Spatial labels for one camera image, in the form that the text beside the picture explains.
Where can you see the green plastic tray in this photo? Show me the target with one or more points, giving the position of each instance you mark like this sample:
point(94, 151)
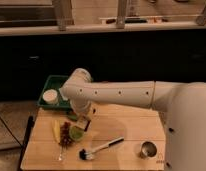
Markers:
point(54, 82)

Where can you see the white round container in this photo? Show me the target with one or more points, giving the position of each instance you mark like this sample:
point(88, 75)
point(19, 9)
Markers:
point(50, 96)

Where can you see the green round lid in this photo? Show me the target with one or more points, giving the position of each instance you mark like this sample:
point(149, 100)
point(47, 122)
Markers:
point(72, 116)

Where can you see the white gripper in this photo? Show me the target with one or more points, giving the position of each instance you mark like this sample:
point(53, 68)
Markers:
point(87, 112)

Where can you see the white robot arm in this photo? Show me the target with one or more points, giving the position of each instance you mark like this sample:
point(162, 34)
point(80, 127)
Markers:
point(183, 103)

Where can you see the green plastic cup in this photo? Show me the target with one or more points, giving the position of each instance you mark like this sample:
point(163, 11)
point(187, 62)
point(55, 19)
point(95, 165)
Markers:
point(75, 133)

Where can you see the red grapes toy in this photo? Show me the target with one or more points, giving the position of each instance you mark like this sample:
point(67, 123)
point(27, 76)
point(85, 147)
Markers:
point(65, 139)

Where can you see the black table leg bar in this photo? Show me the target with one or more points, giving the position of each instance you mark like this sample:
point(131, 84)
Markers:
point(30, 125)

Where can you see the metal cup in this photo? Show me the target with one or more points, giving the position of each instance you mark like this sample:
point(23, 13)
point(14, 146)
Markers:
point(148, 149)

